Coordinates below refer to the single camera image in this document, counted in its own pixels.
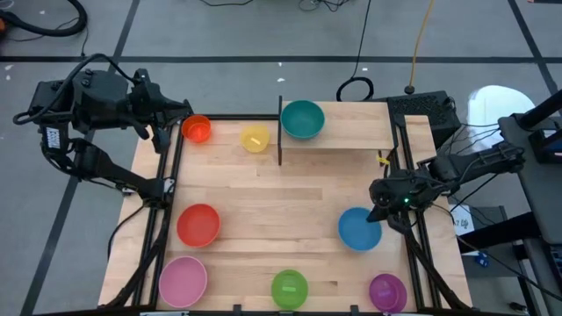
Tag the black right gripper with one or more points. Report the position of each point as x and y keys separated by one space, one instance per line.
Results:
x=395 y=193

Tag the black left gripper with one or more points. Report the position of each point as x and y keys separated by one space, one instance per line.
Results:
x=156 y=107

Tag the orange translucent small bowl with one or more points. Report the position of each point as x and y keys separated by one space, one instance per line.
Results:
x=196 y=129

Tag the blue large bowl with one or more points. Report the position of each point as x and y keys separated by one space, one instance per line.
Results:
x=355 y=230

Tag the purple translucent small bowl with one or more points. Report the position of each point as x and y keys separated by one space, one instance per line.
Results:
x=388 y=293

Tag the yellow translucent small bowl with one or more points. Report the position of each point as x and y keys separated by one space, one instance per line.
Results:
x=254 y=139

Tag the red large bowl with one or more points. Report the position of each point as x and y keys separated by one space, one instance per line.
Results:
x=198 y=225

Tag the green translucent small bowl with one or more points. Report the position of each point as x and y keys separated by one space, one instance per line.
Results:
x=290 y=289

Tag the teal large bowl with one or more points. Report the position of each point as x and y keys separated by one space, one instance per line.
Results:
x=303 y=119

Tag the pink large bowl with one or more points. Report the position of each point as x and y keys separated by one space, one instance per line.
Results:
x=183 y=282

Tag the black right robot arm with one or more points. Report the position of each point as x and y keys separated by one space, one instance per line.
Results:
x=478 y=162

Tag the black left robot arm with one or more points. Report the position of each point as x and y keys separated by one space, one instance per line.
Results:
x=105 y=169

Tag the yellow tag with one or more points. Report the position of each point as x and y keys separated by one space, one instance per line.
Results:
x=383 y=160

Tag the white paper sheet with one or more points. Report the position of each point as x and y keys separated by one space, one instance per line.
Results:
x=461 y=219

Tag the black table edge clamp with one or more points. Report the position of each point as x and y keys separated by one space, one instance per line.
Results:
x=237 y=310
x=353 y=310

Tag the grey desk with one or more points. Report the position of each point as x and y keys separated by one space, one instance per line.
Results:
x=527 y=193

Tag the black desk device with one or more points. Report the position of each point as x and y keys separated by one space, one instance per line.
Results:
x=544 y=145

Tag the black metal table frame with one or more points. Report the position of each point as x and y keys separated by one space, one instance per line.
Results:
x=237 y=117

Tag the silver metal bracket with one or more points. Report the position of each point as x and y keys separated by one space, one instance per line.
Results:
x=169 y=185

